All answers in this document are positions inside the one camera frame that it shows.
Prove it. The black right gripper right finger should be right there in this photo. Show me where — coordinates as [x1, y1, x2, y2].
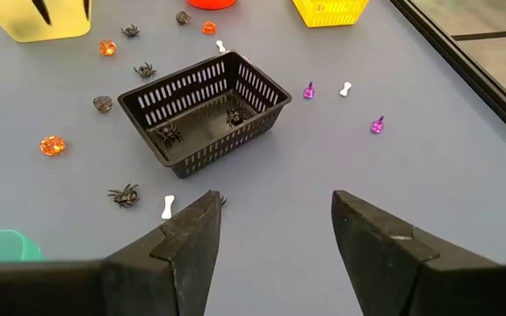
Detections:
[330, 189, 506, 316]

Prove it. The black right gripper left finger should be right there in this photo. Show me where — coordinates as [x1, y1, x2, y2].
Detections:
[0, 189, 223, 316]

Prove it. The black slotted plastic basket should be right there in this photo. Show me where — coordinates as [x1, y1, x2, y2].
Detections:
[117, 50, 293, 180]

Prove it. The yellow-green translucent plastic bin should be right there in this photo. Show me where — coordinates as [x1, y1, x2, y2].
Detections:
[0, 0, 92, 44]

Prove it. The teal plastic bin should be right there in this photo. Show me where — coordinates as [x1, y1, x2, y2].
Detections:
[0, 228, 46, 264]

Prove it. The orange round plastic bowl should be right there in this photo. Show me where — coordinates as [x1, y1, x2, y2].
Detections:
[186, 0, 239, 11]

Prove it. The yellow slotted plastic basket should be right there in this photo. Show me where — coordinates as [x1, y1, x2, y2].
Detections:
[291, 0, 371, 29]

